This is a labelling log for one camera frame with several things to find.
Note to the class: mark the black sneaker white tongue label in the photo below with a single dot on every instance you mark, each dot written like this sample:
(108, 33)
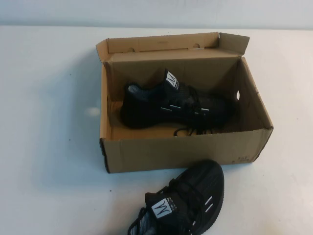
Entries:
(141, 107)
(195, 186)

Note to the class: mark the brown cardboard shoe box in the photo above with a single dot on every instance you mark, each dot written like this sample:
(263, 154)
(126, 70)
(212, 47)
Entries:
(171, 151)

